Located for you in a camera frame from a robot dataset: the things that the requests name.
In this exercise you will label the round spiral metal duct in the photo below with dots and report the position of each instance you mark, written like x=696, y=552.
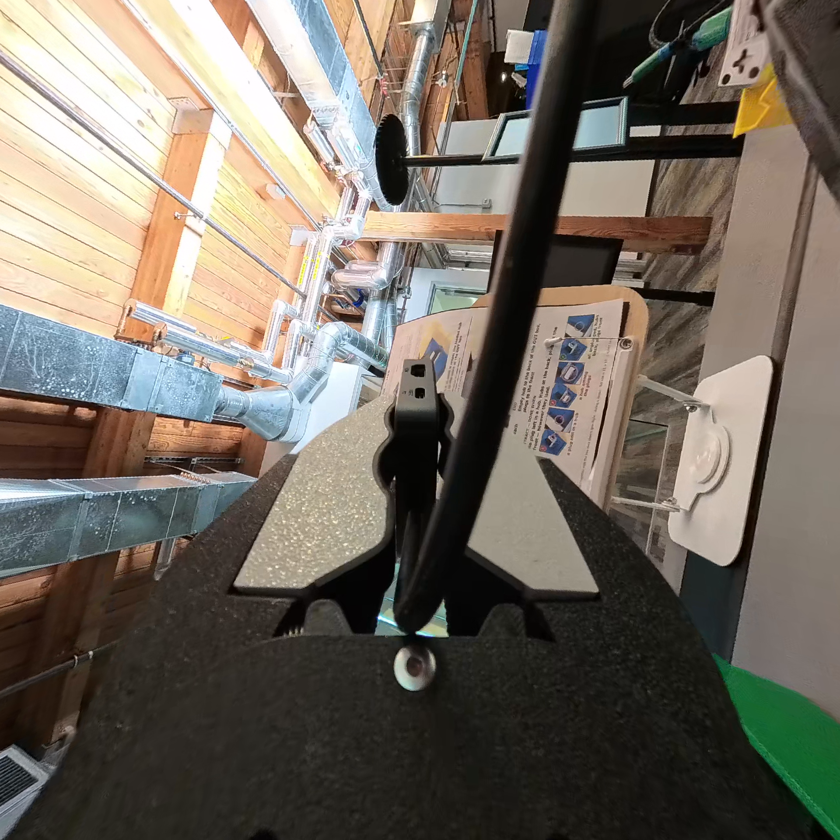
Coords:
x=417, y=98

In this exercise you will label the framed screen on stand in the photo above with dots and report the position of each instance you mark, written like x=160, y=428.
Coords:
x=597, y=124

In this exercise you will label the grey HDMI switch box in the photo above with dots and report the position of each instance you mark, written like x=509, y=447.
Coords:
x=745, y=46

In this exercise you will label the silver insulated pipes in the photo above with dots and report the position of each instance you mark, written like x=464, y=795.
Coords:
x=315, y=367

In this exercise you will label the yellow plastic bin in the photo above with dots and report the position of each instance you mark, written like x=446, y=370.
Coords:
x=761, y=108

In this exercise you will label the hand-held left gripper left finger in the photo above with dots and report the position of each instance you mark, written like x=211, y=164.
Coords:
x=308, y=518

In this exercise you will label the rectangular metal air duct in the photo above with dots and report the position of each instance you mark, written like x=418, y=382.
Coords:
x=98, y=525
x=98, y=374

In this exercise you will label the black floor lamp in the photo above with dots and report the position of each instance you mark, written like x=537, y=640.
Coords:
x=392, y=164

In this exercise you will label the black monitor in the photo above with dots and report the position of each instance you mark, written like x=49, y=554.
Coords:
x=577, y=262

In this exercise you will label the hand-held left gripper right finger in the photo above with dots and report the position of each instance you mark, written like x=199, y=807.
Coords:
x=538, y=538

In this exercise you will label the white vent grille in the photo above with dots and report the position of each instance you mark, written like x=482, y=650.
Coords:
x=19, y=787

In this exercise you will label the instruction sheet on stand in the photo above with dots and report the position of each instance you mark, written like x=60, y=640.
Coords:
x=636, y=315

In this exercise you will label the green plastic bin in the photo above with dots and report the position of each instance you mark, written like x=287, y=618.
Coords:
x=787, y=735

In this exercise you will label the blue plastic crate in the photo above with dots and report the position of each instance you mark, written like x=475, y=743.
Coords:
x=538, y=49

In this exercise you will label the white board stand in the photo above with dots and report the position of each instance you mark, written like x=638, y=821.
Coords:
x=722, y=459

